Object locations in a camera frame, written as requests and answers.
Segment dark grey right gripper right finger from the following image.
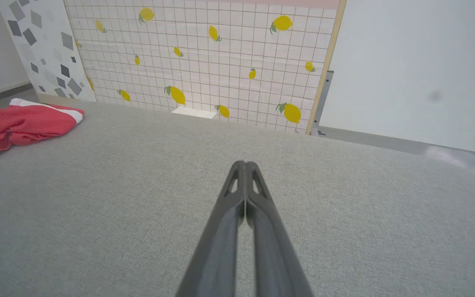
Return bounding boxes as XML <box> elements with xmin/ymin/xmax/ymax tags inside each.
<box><xmin>245</xmin><ymin>161</ymin><xmax>315</xmax><ymax>297</ymax></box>

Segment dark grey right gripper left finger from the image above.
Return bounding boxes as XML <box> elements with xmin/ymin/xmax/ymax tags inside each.
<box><xmin>175</xmin><ymin>160</ymin><xmax>246</xmax><ymax>297</ymax></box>

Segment red shorts with white stripes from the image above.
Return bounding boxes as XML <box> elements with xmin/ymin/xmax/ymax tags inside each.
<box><xmin>0</xmin><ymin>98</ymin><xmax>85</xmax><ymax>170</ymax></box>

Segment grey fabric sofa cushion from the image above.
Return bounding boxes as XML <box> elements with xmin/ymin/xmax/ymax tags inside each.
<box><xmin>0</xmin><ymin>94</ymin><xmax>475</xmax><ymax>297</ymax></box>

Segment lemon print tile panel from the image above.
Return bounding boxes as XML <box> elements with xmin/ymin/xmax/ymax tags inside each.
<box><xmin>63</xmin><ymin>0</ymin><xmax>347</xmax><ymax>135</ymax></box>

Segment grey terrazzo pattern panel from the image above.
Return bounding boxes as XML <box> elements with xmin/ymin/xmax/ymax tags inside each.
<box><xmin>0</xmin><ymin>0</ymin><xmax>97</xmax><ymax>103</ymax></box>

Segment grey metal bracket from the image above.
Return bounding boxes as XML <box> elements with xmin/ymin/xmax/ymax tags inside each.
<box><xmin>311</xmin><ymin>70</ymin><xmax>334</xmax><ymax>137</ymax></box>

